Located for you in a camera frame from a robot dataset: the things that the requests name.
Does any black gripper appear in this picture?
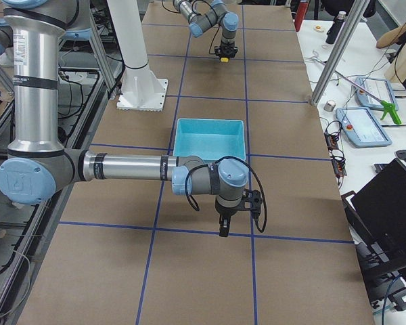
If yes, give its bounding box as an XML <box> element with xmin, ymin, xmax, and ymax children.
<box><xmin>216</xmin><ymin>202</ymin><xmax>237</xmax><ymax>237</ymax></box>
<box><xmin>215</xmin><ymin>44</ymin><xmax>238</xmax><ymax>58</ymax></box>

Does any red cylinder tube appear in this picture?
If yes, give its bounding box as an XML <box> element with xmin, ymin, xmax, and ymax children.
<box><xmin>294</xmin><ymin>0</ymin><xmax>309</xmax><ymax>32</ymax></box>

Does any light blue plastic bin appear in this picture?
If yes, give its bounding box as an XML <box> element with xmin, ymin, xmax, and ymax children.
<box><xmin>173</xmin><ymin>118</ymin><xmax>246</xmax><ymax>162</ymax></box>

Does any black bottle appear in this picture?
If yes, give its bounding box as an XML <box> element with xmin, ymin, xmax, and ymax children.
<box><xmin>325</xmin><ymin>10</ymin><xmax>346</xmax><ymax>45</ymax></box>

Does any small silver metal block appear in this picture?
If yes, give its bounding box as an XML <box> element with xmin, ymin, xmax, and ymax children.
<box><xmin>323</xmin><ymin>100</ymin><xmax>336</xmax><ymax>112</ymax></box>

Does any near blue teach pendant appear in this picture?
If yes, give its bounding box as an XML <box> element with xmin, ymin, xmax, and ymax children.
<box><xmin>335</xmin><ymin>107</ymin><xmax>392</xmax><ymax>148</ymax></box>

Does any blue teach pendant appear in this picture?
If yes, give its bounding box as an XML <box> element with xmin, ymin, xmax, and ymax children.
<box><xmin>355</xmin><ymin>76</ymin><xmax>398</xmax><ymax>111</ymax></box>
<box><xmin>335</xmin><ymin>107</ymin><xmax>392</xmax><ymax>148</ymax></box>

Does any black laptop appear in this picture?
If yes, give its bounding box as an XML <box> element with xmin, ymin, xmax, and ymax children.
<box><xmin>342</xmin><ymin>158</ymin><xmax>406</xmax><ymax>280</ymax></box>

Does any far blue teach pendant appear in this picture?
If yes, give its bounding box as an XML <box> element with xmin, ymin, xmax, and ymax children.
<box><xmin>355</xmin><ymin>76</ymin><xmax>398</xmax><ymax>111</ymax></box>

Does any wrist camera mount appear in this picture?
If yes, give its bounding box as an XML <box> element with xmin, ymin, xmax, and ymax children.
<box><xmin>240</xmin><ymin>189</ymin><xmax>263</xmax><ymax>219</ymax></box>

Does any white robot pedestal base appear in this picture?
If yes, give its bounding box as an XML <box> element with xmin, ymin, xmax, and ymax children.
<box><xmin>107</xmin><ymin>0</ymin><xmax>168</xmax><ymax>111</ymax></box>

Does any aluminium frame post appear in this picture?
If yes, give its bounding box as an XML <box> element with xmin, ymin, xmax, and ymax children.
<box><xmin>310</xmin><ymin>0</ymin><xmax>369</xmax><ymax>106</ymax></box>

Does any green handled reacher grabber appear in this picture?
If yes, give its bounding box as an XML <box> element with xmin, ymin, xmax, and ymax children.
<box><xmin>306</xmin><ymin>50</ymin><xmax>402</xmax><ymax>125</ymax></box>

